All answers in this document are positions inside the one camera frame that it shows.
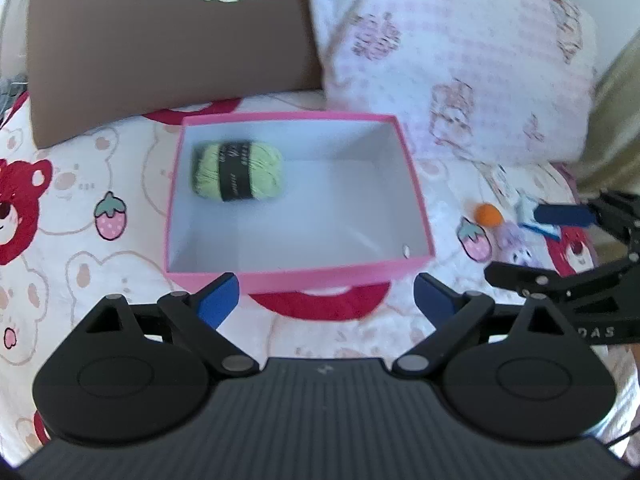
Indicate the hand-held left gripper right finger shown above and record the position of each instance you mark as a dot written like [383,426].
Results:
[434,302]

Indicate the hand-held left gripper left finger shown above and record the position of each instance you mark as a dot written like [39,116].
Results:
[217,302]

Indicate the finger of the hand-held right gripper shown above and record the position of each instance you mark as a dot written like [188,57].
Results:
[520,277]
[565,214]

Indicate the purple plush toy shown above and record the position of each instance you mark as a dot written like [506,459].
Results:
[515,242]

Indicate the wet wipes packet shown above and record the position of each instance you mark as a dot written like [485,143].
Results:
[527,210]

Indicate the pink cardboard box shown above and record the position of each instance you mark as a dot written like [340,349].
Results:
[310,220]

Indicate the orange ball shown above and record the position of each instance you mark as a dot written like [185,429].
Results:
[489,213]

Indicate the white printed tag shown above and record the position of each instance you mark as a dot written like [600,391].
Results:
[501,180]

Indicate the golden satin curtain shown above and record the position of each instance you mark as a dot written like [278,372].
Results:
[615,125]

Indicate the bear and strawberry printed bedsheet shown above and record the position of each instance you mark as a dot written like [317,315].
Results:
[100,260]

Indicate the green yarn ball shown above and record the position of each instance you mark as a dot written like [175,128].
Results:
[207,172]

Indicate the pink checked cartoon pillow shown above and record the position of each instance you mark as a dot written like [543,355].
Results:
[450,60]

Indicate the brown pillow with cloud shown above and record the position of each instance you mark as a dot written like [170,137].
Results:
[150,50]

